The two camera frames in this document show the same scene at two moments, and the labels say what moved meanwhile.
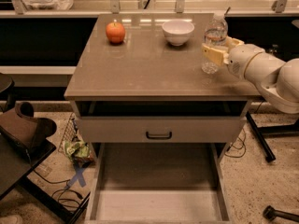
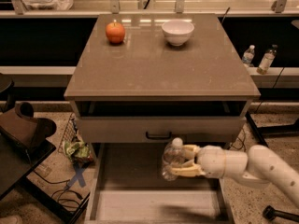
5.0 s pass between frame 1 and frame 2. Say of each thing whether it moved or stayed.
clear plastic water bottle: moved
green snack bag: stayed
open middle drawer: stayed
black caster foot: stayed
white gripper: moved
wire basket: stayed
